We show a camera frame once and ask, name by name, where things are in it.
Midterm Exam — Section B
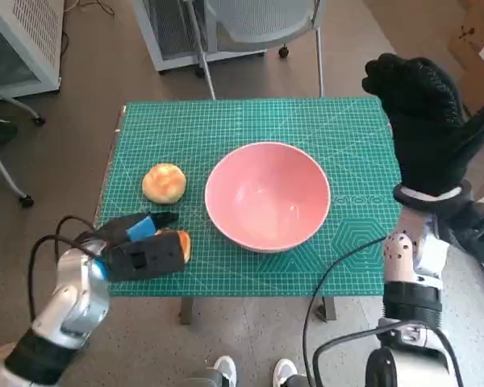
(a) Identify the white mesh cabinet on casters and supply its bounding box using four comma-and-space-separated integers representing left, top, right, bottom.
131, 0, 267, 73

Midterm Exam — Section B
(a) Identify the round toy bread bun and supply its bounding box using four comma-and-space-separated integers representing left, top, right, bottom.
141, 162, 186, 204

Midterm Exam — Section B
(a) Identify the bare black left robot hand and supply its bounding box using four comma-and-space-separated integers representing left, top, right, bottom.
90, 210, 181, 248

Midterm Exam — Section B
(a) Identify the white perforated metal cabinet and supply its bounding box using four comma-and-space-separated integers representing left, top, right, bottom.
0, 0, 64, 98

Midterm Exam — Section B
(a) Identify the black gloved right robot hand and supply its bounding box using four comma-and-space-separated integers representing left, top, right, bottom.
361, 52, 484, 198

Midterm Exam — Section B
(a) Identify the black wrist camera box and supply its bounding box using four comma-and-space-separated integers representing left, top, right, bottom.
104, 231, 186, 282
437, 199, 484, 267

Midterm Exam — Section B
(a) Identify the green cutting mat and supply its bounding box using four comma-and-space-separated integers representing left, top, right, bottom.
92, 96, 404, 298

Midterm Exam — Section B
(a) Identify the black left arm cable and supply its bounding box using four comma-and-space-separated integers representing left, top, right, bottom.
27, 216, 100, 323

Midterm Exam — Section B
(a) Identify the pink bowl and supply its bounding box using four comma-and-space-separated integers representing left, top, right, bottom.
204, 140, 332, 254

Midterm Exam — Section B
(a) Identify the grey chair with metal legs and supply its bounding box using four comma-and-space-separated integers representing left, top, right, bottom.
185, 0, 326, 100

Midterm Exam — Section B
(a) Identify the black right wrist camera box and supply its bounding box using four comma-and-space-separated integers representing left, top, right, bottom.
437, 199, 484, 267

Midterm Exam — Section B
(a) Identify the looped black right arm cable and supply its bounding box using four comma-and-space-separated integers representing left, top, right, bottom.
312, 324, 465, 387

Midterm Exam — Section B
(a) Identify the rectangular toy bread loaf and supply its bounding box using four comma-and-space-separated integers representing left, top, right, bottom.
156, 227, 192, 263

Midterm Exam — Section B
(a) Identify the brown cardboard box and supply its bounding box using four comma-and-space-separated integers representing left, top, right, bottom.
447, 0, 484, 118

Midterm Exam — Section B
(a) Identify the long black right arm cable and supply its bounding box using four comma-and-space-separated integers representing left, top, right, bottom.
302, 235, 388, 387

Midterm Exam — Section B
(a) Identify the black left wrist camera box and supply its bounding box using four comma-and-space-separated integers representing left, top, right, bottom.
104, 231, 186, 282

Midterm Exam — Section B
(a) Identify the grey table leg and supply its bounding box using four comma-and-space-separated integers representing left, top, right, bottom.
180, 297, 194, 325
320, 297, 338, 323

